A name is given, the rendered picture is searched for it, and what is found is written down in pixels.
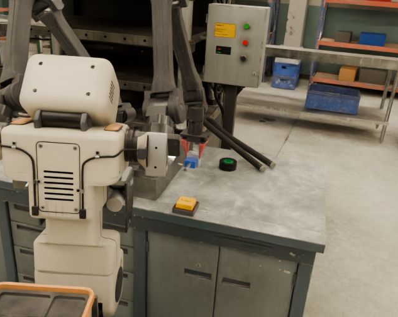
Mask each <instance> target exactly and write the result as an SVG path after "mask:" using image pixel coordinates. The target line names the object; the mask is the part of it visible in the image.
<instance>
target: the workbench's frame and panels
mask: <svg viewBox="0 0 398 317"><path fill-rule="evenodd" d="M45 228H46V220H45V221H44V222H43V224H42V225H41V226H39V221H38V218H33V217H31V215H30V203H29V189H13V183H9V182H3V181H0V282H22V283H32V284H35V259H34V245H33V244H34V241H35V240H36V239H37V237H38V236H39V235H40V234H41V233H42V231H43V230H44V229H45ZM102 228H103V229H107V230H116V231H118V232H119V234H120V248H121V249H122V250H123V288H122V293H121V297H120V300H119V303H118V307H117V309H116V312H115V314H114V316H112V317H303V314H304V308H305V305H306V299H307V294H308V290H309V284H310V281H311V275H312V269H313V266H314V261H315V257H316V252H317V253H324V249H325V245H319V244H315V243H309V242H304V241H300V240H294V239H290V238H284V237H280V236H274V235H268V234H264V233H259V232H255V231H249V230H243V229H239V228H233V227H230V226H224V225H218V224H214V223H208V222H205V221H199V220H193V219H189V218H183V217H180V216H174V215H170V214H164V213H158V212H154V211H149V210H145V209H138V208H133V210H132V217H131V222H130V225H129V228H128V231H125V206H122V208H121V210H119V211H117V212H113V211H110V210H109V209H108V208H107V207H106V208H102Z"/></svg>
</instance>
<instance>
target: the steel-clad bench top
mask: <svg viewBox="0 0 398 317"><path fill-rule="evenodd" d="M248 154H249V153H248ZM251 156H252V155H251ZM264 156H265V157H267V158H268V159H270V160H271V161H273V162H275V163H276V165H275V167H274V168H273V169H272V168H270V167H269V166H267V165H265V164H264V163H263V162H261V161H259V160H258V159H257V158H255V157H254V156H252V157H253V158H255V159H256V160H257V161H259V162H260V163H261V164H262V165H263V166H265V170H264V171H263V172H260V171H259V170H258V169H257V168H255V167H254V166H253V165H252V164H251V163H249V162H248V161H247V160H245V159H244V158H243V157H242V156H241V155H239V154H238V153H237V152H235V151H234V150H227V149H223V148H215V147H207V146H205V148H204V150H203V153H202V156H201V165H200V167H199V168H195V169H193V168H188V169H187V171H184V168H185V167H184V165H183V167H182V168H181V169H180V170H179V171H178V173H177V174H176V176H175V177H174V178H173V179H172V181H171V182H170V183H169V185H168V186H167V187H166V188H165V190H164V191H163V192H162V193H161V195H160V196H159V197H158V199H157V200H156V201H154V200H150V199H143V198H140V197H133V208H138V209H145V210H149V211H154V212H158V213H164V214H170V215H174V216H180V217H183V218H189V219H193V220H199V221H205V222H208V223H214V224H218V225H224V226H230V227H233V228H239V229H243V230H249V231H255V232H259V233H264V234H268V235H274V236H280V237H284V238H290V239H294V240H300V241H304V242H309V243H315V244H319V245H325V246H326V216H325V179H324V165H323V164H315V163H311V162H303V161H299V160H291V159H286V158H279V157H271V156H267V155H264ZM226 157H227V158H233V159H235V160H236V161H237V166H236V170H235V171H232V172H227V171H223V170H221V169H220V168H219V160H220V159H221V158H226ZM0 181H3V182H9V183H13V180H12V179H10V178H8V177H6V176H5V175H4V172H3V160H0ZM181 196H185V197H191V198H195V199H196V201H198V202H199V207H198V209H197V211H196V213H195V214H194V216H193V217H192V216H186V215H183V214H177V213H173V212H172V208H173V206H174V205H175V203H176V202H177V200H178V199H179V198H180V197H181Z"/></svg>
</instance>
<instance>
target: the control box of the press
mask: <svg viewBox="0 0 398 317"><path fill-rule="evenodd" d="M269 16H270V7H261V6H245V5H237V4H221V3H212V4H209V6H208V14H206V23H207V35H206V54H205V64H204V65H203V69H202V73H203V74H204V82H212V83H214V89H213V91H214V98H215V100H216V102H217V104H218V106H219V108H220V110H221V114H222V119H223V129H224V130H226V131H227V132H228V133H229V134H231V135H233V133H234V127H235V114H236V102H237V95H239V93H240V92H241V91H242V90H243V88H245V87H254V88H258V87H259V85H260V84H261V82H262V73H263V63H264V58H265V47H266V42H267V32H268V22H269ZM217 85H219V86H221V87H222V89H223V91H224V93H225V101H224V109H223V106H222V104H221V103H220V101H219V99H218V96H217Z"/></svg>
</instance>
